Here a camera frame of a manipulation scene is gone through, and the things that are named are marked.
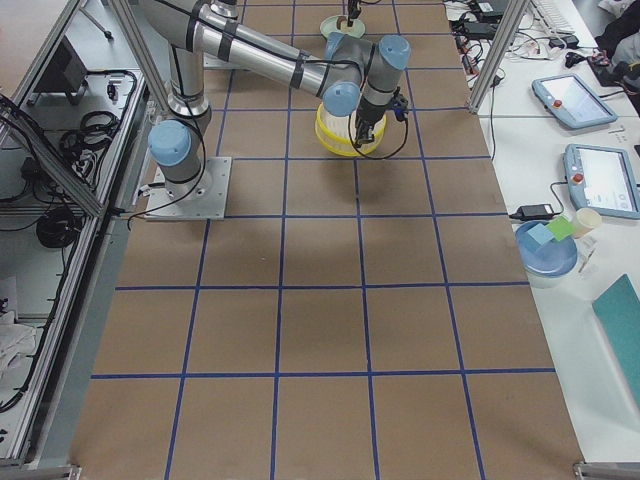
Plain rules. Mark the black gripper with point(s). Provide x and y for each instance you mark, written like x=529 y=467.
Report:
x=369 y=113

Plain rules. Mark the yellow steamer layer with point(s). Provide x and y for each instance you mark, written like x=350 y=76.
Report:
x=334 y=133

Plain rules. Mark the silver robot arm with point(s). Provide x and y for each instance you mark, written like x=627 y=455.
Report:
x=356 y=77

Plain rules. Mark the light green plate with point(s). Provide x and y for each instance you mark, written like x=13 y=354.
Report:
x=328 y=26

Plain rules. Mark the upper blue teach pendant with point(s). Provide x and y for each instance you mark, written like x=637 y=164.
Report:
x=572 y=102

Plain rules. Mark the blue teach pendant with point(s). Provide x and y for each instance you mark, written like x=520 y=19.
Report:
x=572 y=102
x=601 y=178

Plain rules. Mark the black power adapter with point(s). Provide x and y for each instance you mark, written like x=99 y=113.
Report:
x=533 y=212

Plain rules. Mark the blue foam cube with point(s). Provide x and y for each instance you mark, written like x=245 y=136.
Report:
x=537 y=236

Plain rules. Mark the green foam cube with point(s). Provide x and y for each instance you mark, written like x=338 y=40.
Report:
x=560 y=228

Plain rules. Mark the lower blue teach pendant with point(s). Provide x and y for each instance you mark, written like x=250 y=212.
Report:
x=601 y=178

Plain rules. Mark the blue plate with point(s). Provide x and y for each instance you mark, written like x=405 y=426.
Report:
x=552 y=260

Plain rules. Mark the beige paper cup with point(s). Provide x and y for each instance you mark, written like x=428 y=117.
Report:
x=584 y=221

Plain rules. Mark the black monitor box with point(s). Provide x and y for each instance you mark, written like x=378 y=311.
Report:
x=65 y=74

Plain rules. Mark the teal notebook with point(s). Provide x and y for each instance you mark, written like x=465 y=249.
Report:
x=617 y=309

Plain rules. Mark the white crumpled cloth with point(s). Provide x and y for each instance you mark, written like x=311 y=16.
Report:
x=17 y=340

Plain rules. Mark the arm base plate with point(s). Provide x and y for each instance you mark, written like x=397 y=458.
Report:
x=203 y=198
x=211 y=62

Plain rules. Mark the aluminium frame post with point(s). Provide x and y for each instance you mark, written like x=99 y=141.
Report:
x=502 y=40

